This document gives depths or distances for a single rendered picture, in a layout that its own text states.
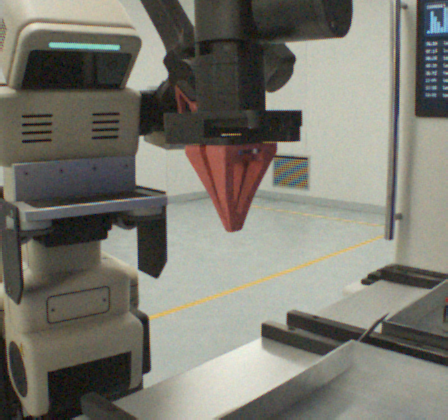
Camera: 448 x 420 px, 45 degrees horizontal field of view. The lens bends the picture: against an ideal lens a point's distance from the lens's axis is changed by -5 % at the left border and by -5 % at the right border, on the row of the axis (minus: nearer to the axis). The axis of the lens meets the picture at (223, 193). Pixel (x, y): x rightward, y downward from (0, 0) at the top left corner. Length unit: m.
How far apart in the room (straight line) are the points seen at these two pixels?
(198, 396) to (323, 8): 0.41
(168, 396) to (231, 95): 0.34
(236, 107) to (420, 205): 0.97
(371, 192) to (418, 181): 5.27
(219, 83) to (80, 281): 0.63
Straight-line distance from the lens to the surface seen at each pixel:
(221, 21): 0.44
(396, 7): 1.33
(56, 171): 0.92
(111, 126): 0.98
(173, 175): 7.08
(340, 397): 0.62
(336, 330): 0.76
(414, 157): 1.36
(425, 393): 0.65
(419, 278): 1.00
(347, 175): 6.76
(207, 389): 0.63
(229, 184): 0.44
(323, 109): 6.90
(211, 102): 0.44
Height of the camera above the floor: 1.18
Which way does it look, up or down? 9 degrees down
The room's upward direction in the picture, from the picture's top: straight up
